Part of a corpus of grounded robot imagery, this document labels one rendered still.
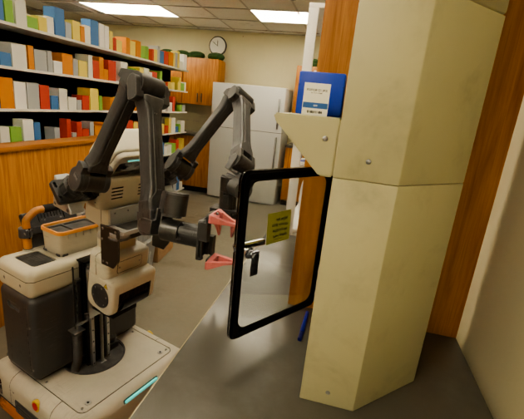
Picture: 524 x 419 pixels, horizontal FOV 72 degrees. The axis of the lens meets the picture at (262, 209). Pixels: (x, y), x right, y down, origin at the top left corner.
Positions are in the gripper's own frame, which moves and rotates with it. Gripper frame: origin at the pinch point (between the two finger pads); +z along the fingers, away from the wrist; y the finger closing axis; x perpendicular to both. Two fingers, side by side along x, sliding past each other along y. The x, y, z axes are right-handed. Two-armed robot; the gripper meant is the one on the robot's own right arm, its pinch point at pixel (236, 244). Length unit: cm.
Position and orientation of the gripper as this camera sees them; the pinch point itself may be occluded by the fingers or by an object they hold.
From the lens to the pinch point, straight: 89.4
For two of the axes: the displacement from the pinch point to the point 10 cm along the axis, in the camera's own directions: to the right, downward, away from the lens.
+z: 9.6, 1.8, -2.0
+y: 1.2, -9.6, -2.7
